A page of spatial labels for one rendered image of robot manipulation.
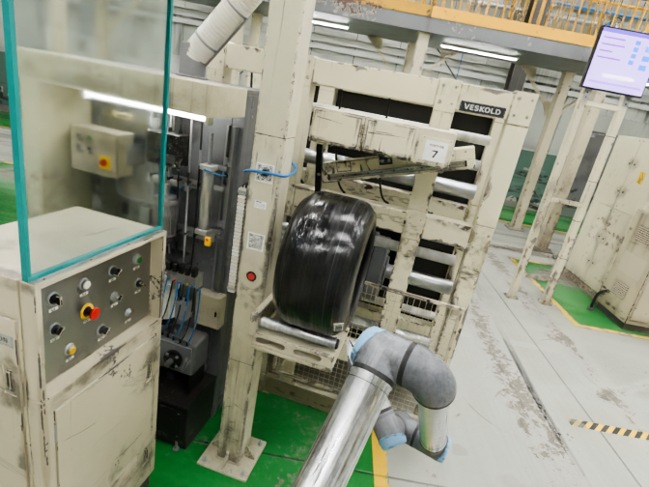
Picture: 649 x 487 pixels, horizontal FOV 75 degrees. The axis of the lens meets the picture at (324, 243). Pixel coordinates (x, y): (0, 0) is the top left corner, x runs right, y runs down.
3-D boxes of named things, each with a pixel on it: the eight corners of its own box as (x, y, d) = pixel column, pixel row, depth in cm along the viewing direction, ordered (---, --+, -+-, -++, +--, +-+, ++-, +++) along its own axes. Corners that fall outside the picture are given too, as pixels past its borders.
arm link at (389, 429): (387, 449, 147) (379, 456, 138) (372, 414, 151) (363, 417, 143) (411, 439, 144) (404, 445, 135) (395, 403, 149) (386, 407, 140)
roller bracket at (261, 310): (247, 334, 175) (249, 314, 172) (281, 297, 212) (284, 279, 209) (254, 337, 175) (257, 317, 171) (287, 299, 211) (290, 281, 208)
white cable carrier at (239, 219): (227, 291, 187) (239, 186, 171) (232, 287, 191) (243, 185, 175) (236, 294, 186) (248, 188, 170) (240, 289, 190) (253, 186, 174)
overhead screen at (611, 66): (580, 86, 409) (603, 24, 390) (578, 87, 413) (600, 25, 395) (641, 98, 409) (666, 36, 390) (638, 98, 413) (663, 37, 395)
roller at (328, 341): (256, 325, 176) (260, 314, 177) (259, 326, 180) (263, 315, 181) (336, 349, 169) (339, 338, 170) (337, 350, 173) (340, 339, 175)
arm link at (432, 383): (465, 355, 101) (454, 440, 151) (416, 334, 107) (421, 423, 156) (448, 397, 95) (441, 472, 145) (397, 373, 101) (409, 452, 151)
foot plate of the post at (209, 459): (196, 464, 212) (197, 458, 210) (222, 427, 236) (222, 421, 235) (244, 482, 206) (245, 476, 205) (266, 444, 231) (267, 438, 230)
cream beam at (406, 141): (307, 141, 183) (313, 105, 178) (323, 137, 206) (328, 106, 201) (448, 171, 171) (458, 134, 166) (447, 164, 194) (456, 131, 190)
